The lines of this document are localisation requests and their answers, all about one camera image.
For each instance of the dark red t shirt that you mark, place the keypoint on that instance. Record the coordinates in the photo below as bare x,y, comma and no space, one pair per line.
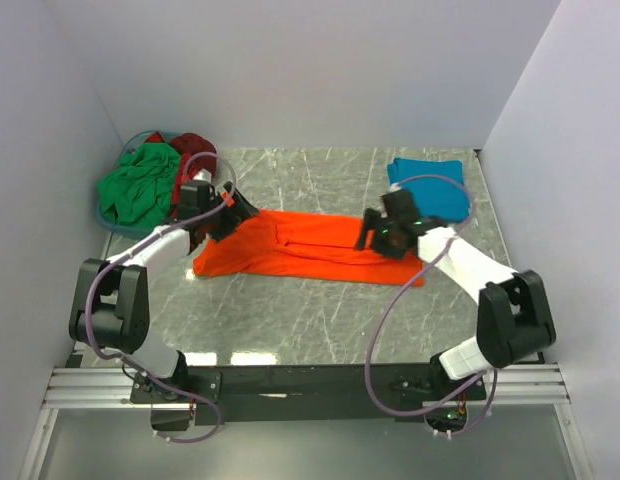
195,153

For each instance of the blue plastic basket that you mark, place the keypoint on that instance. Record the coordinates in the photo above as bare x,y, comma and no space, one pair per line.
129,147

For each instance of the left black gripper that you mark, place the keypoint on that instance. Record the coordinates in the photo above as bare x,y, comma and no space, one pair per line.
235,214

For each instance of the orange t shirt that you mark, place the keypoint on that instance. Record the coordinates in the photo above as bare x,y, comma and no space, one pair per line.
302,245

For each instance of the aluminium frame rail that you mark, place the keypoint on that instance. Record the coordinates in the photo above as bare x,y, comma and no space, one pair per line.
108,388

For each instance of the folded blue t shirt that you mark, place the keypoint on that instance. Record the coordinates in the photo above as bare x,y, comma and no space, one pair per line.
433,196

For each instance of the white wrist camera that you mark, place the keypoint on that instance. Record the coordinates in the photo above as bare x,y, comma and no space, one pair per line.
394,187
200,175

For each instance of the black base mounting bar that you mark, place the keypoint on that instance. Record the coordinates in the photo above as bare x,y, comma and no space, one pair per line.
247,394

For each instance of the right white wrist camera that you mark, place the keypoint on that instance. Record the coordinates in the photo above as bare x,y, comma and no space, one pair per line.
394,187

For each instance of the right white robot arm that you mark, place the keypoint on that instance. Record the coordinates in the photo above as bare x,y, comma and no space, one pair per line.
514,319

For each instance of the green t shirt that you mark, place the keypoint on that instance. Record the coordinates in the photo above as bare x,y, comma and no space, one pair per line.
138,192

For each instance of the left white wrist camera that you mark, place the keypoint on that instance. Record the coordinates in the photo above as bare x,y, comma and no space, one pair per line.
200,175

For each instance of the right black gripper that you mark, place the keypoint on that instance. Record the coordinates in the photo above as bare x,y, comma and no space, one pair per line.
372,222

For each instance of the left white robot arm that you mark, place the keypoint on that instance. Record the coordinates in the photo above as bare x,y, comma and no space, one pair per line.
111,311

